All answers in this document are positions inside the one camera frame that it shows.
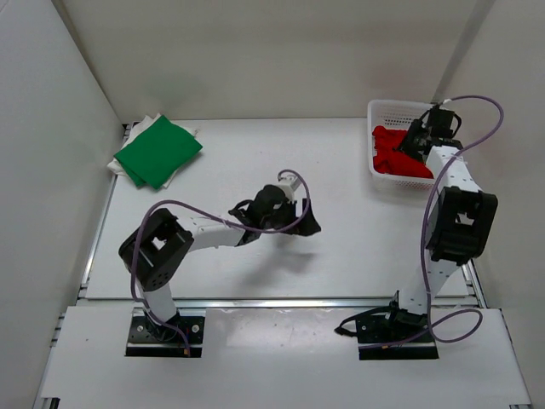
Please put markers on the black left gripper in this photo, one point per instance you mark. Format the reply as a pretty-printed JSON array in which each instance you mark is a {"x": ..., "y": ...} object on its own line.
[{"x": 307, "y": 226}]

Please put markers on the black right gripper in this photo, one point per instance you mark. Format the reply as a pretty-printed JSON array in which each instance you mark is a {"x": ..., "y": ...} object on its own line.
[{"x": 416, "y": 129}]

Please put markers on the red t shirt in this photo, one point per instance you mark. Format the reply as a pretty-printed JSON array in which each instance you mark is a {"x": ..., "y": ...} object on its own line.
[{"x": 389, "y": 160}]

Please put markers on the green t shirt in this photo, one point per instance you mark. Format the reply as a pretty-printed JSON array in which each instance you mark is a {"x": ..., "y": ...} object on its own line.
[{"x": 159, "y": 153}]

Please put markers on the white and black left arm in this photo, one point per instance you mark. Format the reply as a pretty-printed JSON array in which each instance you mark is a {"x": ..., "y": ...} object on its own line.
[{"x": 172, "y": 229}]

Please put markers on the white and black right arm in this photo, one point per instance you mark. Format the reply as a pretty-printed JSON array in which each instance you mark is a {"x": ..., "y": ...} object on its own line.
[{"x": 458, "y": 214}]

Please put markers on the white plastic basket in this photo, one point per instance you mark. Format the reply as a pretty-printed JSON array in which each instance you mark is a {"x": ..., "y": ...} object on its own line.
[{"x": 394, "y": 115}]

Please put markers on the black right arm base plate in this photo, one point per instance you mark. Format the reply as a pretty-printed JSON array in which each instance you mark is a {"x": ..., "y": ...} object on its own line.
[{"x": 380, "y": 337}]

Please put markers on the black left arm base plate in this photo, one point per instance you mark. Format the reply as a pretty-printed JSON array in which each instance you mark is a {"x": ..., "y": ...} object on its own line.
[{"x": 147, "y": 339}]

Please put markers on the aluminium table edge rail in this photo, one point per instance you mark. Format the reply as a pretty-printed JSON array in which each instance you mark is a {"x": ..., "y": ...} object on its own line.
[{"x": 443, "y": 302}]

